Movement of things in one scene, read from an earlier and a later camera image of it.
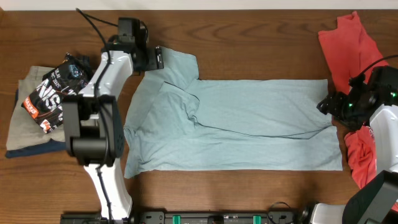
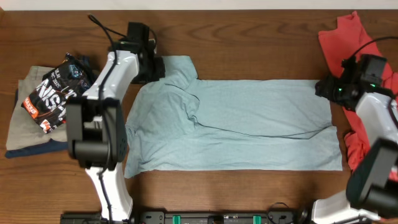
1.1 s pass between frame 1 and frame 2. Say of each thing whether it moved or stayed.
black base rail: stayed
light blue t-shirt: stayed
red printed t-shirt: stayed
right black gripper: moved
